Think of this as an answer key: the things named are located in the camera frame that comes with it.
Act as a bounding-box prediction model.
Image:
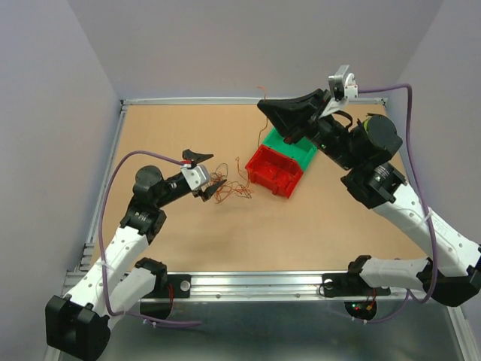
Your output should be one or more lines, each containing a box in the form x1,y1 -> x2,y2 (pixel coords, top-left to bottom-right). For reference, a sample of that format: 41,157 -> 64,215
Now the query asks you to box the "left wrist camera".
180,164 -> 210,192

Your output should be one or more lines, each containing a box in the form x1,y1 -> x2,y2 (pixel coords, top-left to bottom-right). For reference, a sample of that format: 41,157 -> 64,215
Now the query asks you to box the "green plastic bin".
262,129 -> 317,171

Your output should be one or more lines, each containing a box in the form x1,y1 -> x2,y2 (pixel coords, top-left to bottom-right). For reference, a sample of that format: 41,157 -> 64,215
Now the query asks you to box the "red plastic bin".
245,145 -> 304,199

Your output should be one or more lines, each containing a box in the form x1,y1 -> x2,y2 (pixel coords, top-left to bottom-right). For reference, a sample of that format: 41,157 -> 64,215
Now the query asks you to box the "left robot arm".
45,149 -> 224,360

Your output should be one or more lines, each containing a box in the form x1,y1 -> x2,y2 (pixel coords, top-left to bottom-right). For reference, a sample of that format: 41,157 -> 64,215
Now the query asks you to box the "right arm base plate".
317,272 -> 391,322

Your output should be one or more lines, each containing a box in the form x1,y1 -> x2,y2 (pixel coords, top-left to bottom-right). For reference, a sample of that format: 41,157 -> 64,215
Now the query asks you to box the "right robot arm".
257,89 -> 480,307

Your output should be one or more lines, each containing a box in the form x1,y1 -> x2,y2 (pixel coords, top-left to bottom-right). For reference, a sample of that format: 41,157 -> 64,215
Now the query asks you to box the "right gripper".
259,88 -> 362,171

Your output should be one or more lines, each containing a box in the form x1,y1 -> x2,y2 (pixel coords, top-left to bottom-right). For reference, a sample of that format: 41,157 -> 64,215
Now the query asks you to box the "aluminium mounting rail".
62,267 -> 463,302

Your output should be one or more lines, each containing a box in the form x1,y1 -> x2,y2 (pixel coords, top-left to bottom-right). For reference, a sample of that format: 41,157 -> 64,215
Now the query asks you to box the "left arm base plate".
139,274 -> 192,320

